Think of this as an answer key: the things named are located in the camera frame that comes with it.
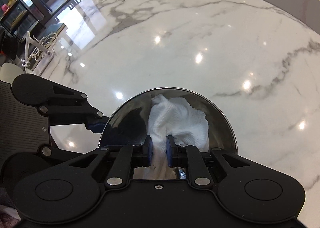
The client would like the white paper towel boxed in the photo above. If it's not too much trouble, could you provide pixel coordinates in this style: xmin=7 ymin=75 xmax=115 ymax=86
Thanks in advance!
xmin=142 ymin=94 xmax=209 ymax=179

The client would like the blue steel bowl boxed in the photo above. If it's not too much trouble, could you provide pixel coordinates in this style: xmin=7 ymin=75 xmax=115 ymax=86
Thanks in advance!
xmin=98 ymin=86 xmax=239 ymax=181

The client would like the white folding rack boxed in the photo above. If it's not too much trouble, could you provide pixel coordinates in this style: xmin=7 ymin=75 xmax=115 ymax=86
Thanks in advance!
xmin=21 ymin=31 xmax=57 ymax=76

